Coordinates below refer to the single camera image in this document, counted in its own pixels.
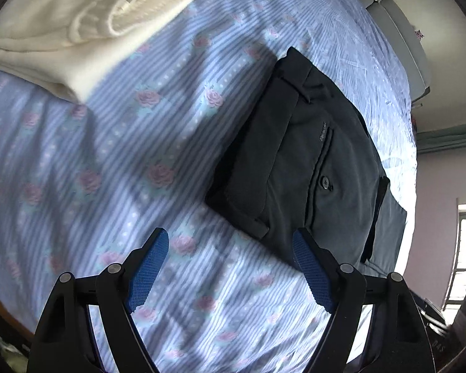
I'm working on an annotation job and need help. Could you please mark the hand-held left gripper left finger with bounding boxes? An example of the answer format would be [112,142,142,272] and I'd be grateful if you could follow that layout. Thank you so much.
[26,227,170,373]

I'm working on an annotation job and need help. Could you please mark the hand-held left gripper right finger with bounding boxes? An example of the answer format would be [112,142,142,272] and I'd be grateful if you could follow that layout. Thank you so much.
[292,227,437,373]

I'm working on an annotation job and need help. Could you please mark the black pants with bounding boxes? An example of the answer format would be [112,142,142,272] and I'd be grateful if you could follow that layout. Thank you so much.
[205,47,408,278]

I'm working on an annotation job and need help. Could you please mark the blue striped floral bed sheet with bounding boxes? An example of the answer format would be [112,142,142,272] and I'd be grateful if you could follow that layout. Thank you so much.
[0,0,418,373]

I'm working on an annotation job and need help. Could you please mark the green curtain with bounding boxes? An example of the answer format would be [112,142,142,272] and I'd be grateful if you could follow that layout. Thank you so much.
[415,122,466,154]

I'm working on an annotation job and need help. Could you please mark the white folded garment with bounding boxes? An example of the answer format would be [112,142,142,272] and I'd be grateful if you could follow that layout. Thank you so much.
[0,0,208,104]

